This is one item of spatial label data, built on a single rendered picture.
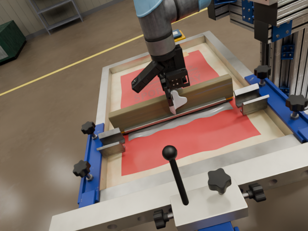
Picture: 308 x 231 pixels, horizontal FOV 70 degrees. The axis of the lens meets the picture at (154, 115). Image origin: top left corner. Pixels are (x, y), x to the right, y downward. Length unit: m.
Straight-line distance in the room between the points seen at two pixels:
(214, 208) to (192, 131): 0.33
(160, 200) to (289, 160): 0.27
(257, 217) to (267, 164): 1.10
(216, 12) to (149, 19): 0.92
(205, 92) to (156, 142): 0.22
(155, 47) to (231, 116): 0.32
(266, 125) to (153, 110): 0.33
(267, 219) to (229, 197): 1.17
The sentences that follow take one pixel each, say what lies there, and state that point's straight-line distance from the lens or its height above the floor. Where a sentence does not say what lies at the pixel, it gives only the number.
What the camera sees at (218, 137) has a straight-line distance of 0.67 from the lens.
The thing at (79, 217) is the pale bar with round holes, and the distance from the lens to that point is 0.55.
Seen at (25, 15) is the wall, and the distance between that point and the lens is 8.25.
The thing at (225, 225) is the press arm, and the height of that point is 1.04.
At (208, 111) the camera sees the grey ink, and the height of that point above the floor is 0.96.
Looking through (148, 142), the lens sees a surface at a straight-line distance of 0.71.
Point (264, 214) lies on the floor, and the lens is 1.60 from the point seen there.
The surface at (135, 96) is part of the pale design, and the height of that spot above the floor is 0.95.
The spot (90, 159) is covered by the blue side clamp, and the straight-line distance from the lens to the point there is 0.70.
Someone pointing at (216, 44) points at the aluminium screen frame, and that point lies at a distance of 1.06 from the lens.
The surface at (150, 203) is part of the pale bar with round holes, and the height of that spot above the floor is 1.04.
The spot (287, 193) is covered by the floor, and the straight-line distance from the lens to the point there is 1.68.
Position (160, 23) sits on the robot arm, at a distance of 0.56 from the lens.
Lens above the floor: 1.45
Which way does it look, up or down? 39 degrees down
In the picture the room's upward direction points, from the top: 22 degrees counter-clockwise
